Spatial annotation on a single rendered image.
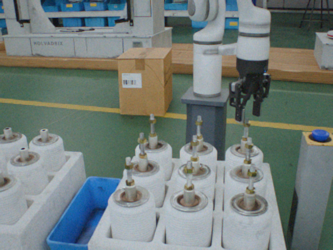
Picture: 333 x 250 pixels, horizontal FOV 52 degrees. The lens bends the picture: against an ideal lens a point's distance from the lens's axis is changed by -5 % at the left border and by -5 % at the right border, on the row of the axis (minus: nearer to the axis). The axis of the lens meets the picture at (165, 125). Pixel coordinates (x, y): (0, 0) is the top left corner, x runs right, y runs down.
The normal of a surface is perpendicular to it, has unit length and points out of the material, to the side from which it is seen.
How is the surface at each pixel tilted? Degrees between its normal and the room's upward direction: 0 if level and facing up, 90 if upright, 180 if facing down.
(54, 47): 90
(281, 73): 90
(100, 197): 88
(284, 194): 0
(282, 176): 0
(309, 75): 90
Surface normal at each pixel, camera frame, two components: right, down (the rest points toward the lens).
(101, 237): -0.02, -0.92
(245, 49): -0.69, 0.29
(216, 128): 0.47, 0.33
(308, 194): -0.16, 0.38
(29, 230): 0.99, 0.04
